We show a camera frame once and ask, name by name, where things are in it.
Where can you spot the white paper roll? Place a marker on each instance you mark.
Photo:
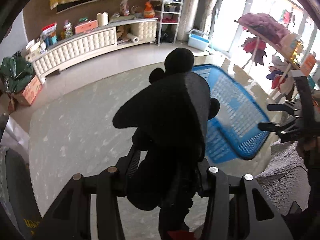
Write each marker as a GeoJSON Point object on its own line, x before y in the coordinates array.
{"type": "Point", "coordinates": [133, 38]}

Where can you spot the clothes drying rack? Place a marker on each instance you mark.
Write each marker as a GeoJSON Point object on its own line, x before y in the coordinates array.
{"type": "Point", "coordinates": [269, 32]}

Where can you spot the light blue storage bin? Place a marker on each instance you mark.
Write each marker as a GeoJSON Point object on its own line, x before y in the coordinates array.
{"type": "Point", "coordinates": [198, 40]}

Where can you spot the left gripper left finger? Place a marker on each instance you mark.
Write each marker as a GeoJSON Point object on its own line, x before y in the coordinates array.
{"type": "Point", "coordinates": [69, 215]}

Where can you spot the cardboard box with print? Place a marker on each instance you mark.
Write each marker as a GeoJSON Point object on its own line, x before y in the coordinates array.
{"type": "Point", "coordinates": [27, 96]}

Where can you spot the person in black shirt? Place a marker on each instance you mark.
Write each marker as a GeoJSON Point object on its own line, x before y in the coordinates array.
{"type": "Point", "coordinates": [17, 197]}

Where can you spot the pink storage box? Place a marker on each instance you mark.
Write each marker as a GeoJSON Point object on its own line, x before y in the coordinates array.
{"type": "Point", "coordinates": [86, 26]}

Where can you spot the white tufted TV cabinet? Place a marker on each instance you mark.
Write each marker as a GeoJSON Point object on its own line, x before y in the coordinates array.
{"type": "Point", "coordinates": [102, 40]}

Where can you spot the cream cylinder jar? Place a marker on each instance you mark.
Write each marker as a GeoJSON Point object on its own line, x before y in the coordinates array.
{"type": "Point", "coordinates": [102, 19]}

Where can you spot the white metal shelf rack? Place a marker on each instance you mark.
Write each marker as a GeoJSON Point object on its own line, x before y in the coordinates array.
{"type": "Point", "coordinates": [168, 14]}

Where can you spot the orange snack bag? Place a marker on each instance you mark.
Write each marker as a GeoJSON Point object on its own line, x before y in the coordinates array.
{"type": "Point", "coordinates": [148, 11]}

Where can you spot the blue plastic basket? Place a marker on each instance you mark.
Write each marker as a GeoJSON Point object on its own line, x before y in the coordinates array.
{"type": "Point", "coordinates": [234, 132]}

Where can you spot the black plush toy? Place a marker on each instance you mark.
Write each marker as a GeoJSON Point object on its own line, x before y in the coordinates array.
{"type": "Point", "coordinates": [170, 118]}

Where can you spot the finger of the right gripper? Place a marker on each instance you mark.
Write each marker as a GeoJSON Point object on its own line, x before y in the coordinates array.
{"type": "Point", "coordinates": [278, 107]}
{"type": "Point", "coordinates": [270, 126]}

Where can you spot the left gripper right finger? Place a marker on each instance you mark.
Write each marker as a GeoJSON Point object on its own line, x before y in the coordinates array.
{"type": "Point", "coordinates": [238, 208]}

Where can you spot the green plastic bag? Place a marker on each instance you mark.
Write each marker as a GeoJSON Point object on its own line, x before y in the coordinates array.
{"type": "Point", "coordinates": [16, 73]}

